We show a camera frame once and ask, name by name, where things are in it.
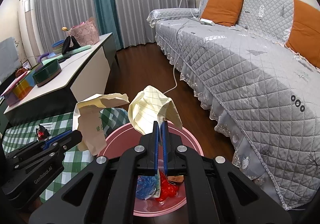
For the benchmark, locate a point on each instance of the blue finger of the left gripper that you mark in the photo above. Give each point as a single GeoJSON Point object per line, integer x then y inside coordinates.
{"type": "Point", "coordinates": [56, 138]}
{"type": "Point", "coordinates": [65, 144]}

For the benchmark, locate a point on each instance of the dark green round tin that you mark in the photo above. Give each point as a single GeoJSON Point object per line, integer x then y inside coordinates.
{"type": "Point", "coordinates": [47, 72]}

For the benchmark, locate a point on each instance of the pink trash bucket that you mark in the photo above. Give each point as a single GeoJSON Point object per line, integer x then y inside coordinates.
{"type": "Point", "coordinates": [126, 137]}

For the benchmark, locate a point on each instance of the black red foil wrapper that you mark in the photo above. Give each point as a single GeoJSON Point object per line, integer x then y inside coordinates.
{"type": "Point", "coordinates": [42, 132]}

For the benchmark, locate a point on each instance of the covered television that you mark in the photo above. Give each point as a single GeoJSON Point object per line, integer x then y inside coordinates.
{"type": "Point", "coordinates": [9, 60]}

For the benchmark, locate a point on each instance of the white top coffee table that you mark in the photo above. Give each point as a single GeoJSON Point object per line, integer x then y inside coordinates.
{"type": "Point", "coordinates": [83, 75]}

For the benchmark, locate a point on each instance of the orange cushion near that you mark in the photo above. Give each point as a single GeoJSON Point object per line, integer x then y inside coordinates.
{"type": "Point", "coordinates": [304, 36]}

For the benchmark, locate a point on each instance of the blue plastic bag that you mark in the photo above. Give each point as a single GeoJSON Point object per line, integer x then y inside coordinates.
{"type": "Point", "coordinates": [148, 187]}

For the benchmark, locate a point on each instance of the white power strip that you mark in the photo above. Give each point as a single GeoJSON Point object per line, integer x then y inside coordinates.
{"type": "Point", "coordinates": [206, 22]}

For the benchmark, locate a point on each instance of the mint green flat case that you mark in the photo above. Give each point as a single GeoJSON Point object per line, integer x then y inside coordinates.
{"type": "Point", "coordinates": [67, 54]}

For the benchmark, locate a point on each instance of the teal curtain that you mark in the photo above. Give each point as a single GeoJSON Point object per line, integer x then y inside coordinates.
{"type": "Point", "coordinates": [107, 18]}

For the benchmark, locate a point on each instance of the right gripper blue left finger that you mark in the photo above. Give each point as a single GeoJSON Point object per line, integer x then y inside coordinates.
{"type": "Point", "coordinates": [155, 135]}

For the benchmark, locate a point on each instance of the stacked coloured bowls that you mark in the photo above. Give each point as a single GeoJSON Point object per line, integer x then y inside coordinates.
{"type": "Point", "coordinates": [57, 47]}

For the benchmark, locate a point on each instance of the cream cardboard box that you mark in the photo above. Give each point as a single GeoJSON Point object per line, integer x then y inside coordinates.
{"type": "Point", "coordinates": [179, 179]}

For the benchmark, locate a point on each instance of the red plastic bag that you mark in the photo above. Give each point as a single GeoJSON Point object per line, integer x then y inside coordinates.
{"type": "Point", "coordinates": [167, 189]}

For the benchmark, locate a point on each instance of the small photo frame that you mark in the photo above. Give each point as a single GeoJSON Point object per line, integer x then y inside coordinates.
{"type": "Point", "coordinates": [27, 65]}

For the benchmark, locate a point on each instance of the pink quilted basket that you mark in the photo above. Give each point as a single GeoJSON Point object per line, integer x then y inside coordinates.
{"type": "Point", "coordinates": [85, 33]}

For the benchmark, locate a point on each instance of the white floor air conditioner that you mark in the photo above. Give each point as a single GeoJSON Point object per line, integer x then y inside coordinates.
{"type": "Point", "coordinates": [29, 31]}

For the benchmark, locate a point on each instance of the orange cushion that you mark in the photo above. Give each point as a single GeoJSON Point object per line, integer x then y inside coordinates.
{"type": "Point", "coordinates": [304, 36]}
{"type": "Point", "coordinates": [223, 12]}

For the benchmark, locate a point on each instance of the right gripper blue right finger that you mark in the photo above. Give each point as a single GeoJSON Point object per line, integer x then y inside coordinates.
{"type": "Point", "coordinates": [164, 130]}

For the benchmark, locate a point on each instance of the colourful storage box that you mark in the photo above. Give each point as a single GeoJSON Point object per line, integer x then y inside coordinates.
{"type": "Point", "coordinates": [21, 86]}

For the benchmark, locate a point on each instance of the green checkered tablecloth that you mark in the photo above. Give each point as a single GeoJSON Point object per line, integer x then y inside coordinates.
{"type": "Point", "coordinates": [60, 126]}

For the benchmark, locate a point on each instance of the brown figurine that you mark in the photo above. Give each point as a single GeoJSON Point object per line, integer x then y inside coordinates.
{"type": "Point", "coordinates": [20, 71]}

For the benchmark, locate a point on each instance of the yellow lined paper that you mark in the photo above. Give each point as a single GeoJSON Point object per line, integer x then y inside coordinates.
{"type": "Point", "coordinates": [149, 106]}

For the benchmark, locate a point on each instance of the cream paper bag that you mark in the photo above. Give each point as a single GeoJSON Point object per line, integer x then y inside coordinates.
{"type": "Point", "coordinates": [87, 120]}

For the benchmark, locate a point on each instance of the orange cushion far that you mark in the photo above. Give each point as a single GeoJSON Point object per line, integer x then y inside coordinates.
{"type": "Point", "coordinates": [223, 12]}

